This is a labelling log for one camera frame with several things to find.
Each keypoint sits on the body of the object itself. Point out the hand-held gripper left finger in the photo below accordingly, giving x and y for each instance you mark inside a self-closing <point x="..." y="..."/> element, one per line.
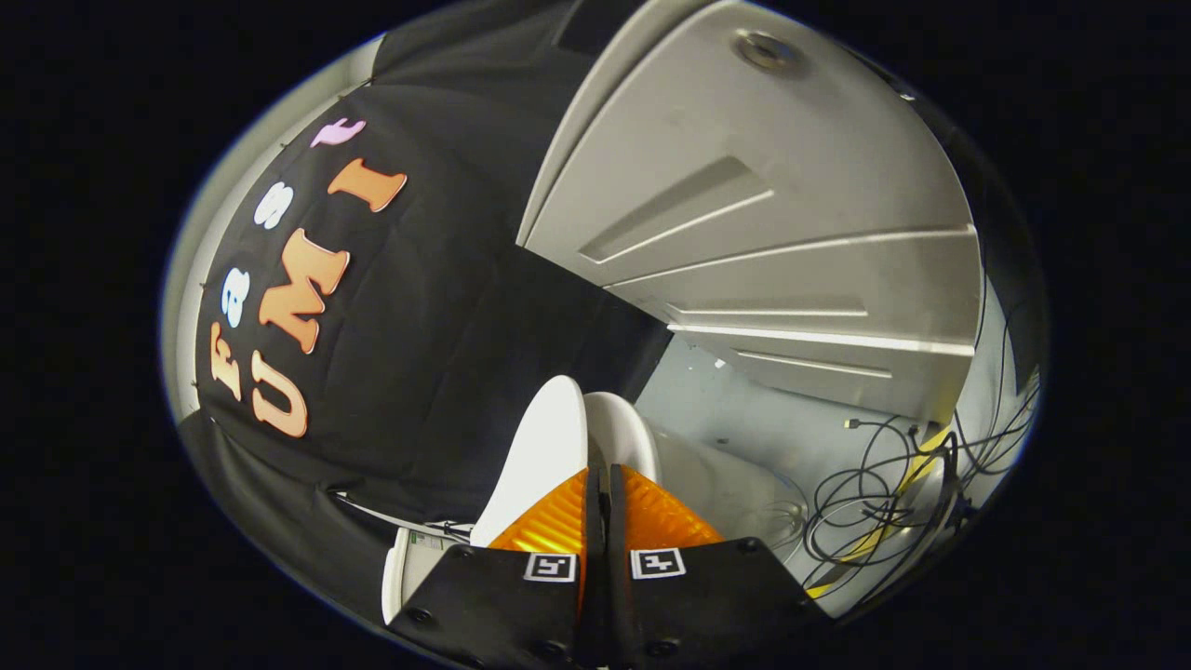
<point x="502" y="605"/>

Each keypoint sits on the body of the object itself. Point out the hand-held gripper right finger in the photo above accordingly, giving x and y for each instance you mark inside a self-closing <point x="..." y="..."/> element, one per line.
<point x="707" y="605"/>

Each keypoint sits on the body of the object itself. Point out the white toilet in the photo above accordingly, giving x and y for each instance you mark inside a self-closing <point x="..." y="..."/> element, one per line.
<point x="716" y="484"/>

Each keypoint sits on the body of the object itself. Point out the black backdrop cloth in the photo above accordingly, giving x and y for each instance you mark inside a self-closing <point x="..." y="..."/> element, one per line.
<point x="419" y="372"/>

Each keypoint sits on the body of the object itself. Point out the white drawer cabinet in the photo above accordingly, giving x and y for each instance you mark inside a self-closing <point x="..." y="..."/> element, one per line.
<point x="744" y="140"/>

